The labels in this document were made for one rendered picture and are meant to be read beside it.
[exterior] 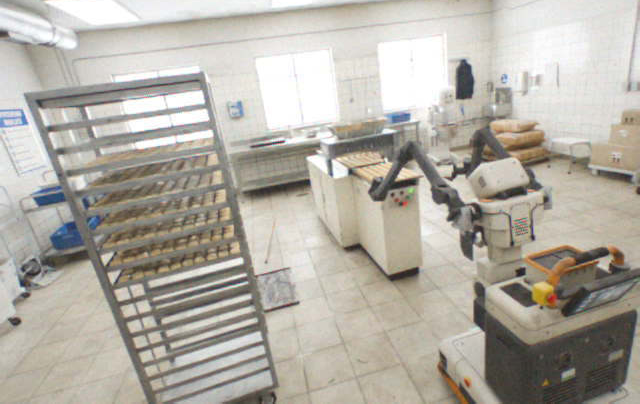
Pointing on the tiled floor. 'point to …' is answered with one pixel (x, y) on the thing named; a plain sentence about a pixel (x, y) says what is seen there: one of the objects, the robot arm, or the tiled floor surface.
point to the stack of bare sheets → (277, 289)
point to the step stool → (571, 149)
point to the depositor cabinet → (335, 202)
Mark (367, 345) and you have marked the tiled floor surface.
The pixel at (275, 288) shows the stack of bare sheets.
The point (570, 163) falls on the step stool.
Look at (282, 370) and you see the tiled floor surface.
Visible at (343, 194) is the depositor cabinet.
